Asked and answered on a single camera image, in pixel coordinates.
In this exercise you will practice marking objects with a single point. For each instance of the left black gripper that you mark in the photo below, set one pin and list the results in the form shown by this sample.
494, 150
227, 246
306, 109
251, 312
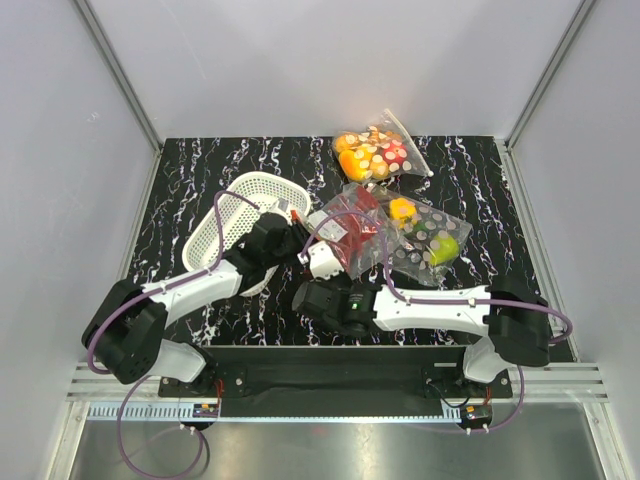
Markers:
298, 232

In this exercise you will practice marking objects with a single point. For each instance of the clear red-zip bag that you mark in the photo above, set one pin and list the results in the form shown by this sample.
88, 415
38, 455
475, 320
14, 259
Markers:
324, 229

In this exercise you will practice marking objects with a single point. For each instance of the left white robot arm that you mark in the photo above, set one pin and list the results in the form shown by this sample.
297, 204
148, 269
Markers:
125, 337

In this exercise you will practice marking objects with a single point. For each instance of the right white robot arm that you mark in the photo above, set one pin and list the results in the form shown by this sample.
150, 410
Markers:
510, 321

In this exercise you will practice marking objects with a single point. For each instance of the yellow fake bell pepper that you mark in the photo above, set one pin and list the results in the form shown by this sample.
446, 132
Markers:
402, 210

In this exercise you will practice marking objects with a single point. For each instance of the dotted bag of orange fruit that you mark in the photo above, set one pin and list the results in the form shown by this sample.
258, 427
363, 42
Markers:
381, 150

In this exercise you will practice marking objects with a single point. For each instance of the dotted bag with yellow pepper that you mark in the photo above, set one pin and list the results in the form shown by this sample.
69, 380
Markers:
411, 256

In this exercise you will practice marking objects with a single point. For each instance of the green fake pear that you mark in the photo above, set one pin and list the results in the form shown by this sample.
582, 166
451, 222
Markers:
443, 248

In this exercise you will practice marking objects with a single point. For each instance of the white perforated plastic basket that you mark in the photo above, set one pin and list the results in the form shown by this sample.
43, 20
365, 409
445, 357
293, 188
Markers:
247, 198

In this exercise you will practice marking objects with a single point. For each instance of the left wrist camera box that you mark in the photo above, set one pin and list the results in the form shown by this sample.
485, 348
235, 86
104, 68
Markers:
282, 207

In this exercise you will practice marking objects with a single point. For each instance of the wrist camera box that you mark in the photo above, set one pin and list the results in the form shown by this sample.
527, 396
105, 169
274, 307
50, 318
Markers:
321, 261
282, 207

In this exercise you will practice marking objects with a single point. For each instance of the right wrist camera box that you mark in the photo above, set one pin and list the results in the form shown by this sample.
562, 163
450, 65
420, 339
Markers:
321, 261

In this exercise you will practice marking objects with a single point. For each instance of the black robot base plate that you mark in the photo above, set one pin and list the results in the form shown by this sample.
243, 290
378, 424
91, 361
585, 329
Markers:
286, 383

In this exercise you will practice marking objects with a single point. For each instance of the white slotted cable duct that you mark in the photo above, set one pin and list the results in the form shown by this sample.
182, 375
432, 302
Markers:
194, 412

